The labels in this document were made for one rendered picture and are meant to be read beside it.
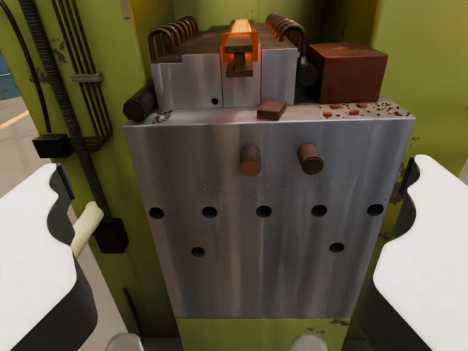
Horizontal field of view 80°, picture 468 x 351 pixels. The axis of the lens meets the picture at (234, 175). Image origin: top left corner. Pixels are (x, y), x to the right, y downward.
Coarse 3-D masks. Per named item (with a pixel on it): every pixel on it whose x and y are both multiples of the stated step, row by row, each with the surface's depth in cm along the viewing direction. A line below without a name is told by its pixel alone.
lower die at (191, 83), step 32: (224, 32) 59; (160, 64) 39; (192, 64) 38; (224, 64) 38; (256, 64) 38; (288, 64) 38; (160, 96) 41; (192, 96) 41; (224, 96) 41; (256, 96) 41; (288, 96) 40
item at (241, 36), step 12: (240, 24) 52; (228, 36) 34; (240, 36) 34; (252, 36) 35; (228, 48) 28; (240, 48) 28; (252, 48) 28; (228, 60) 34; (240, 60) 28; (252, 60) 37; (228, 72) 29; (240, 72) 29; (252, 72) 29
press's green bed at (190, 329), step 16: (176, 320) 62; (192, 320) 61; (208, 320) 61; (224, 320) 61; (240, 320) 61; (256, 320) 61; (272, 320) 60; (288, 320) 60; (304, 320) 60; (320, 320) 60; (336, 320) 60; (192, 336) 65; (208, 336) 65; (224, 336) 65; (240, 336) 64; (256, 336) 64; (272, 336) 64; (288, 336) 64; (336, 336) 63
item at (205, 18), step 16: (176, 0) 75; (192, 0) 75; (208, 0) 75; (224, 0) 75; (240, 0) 75; (256, 0) 75; (272, 0) 75; (288, 0) 75; (304, 0) 75; (320, 0) 74; (176, 16) 77; (192, 16) 77; (208, 16) 77; (224, 16) 77; (240, 16) 77; (256, 16) 77; (288, 16) 77; (304, 16) 77; (320, 16) 76; (320, 32) 79
